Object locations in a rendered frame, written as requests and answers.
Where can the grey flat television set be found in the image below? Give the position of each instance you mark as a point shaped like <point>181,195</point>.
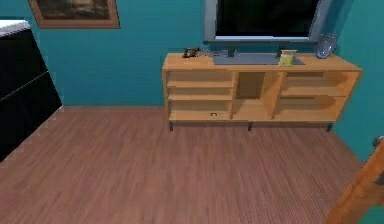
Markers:
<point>263,20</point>

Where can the small white black object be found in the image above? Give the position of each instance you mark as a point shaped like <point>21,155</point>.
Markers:
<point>213,114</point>

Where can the small dark brown object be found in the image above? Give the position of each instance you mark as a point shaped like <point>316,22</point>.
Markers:
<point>190,52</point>

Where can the light wooden television stand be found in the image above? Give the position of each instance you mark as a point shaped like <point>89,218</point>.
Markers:
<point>256,90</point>

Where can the black cupboard with white top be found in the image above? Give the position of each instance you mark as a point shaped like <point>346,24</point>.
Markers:
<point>20,83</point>

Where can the orange wooden room door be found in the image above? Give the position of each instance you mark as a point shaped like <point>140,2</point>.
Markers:
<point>361,190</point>

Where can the brown framed wall picture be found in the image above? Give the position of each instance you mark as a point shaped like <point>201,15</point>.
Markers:
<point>76,13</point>

